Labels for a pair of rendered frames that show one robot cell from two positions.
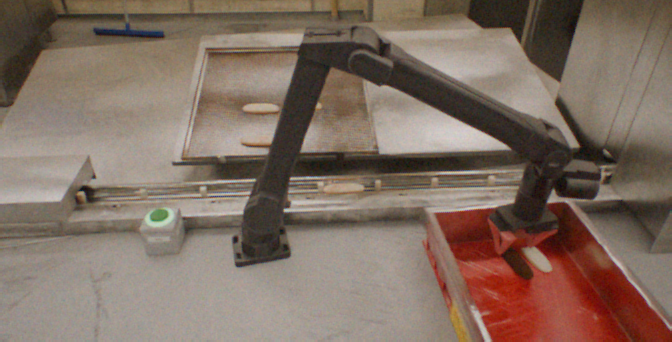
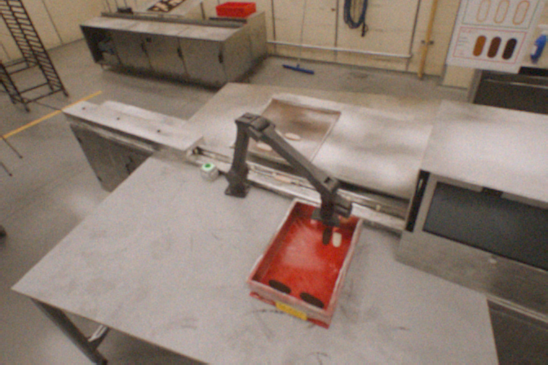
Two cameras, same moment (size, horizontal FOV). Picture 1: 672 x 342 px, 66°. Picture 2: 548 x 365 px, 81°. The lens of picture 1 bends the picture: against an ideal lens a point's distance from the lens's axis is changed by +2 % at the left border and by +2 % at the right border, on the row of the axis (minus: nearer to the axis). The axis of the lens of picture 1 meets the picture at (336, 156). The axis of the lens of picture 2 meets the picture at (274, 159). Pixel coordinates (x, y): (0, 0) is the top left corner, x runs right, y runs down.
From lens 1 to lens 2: 0.84 m
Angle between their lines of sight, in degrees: 30
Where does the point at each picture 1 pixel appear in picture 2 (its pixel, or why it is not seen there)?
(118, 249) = (196, 173)
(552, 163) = (323, 195)
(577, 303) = (333, 262)
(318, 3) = (411, 67)
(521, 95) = (404, 161)
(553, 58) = not seen: hidden behind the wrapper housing
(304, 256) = (249, 200)
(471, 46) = (401, 126)
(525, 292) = (316, 248)
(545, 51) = not seen: hidden behind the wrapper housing
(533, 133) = (315, 179)
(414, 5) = not seen: hidden behind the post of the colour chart
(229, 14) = (355, 65)
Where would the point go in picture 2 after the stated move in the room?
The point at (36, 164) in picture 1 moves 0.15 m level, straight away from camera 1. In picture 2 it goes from (187, 134) to (191, 122)
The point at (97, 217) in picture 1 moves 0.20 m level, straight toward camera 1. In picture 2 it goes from (194, 160) to (186, 182)
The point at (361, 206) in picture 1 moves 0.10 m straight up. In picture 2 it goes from (281, 188) to (280, 173)
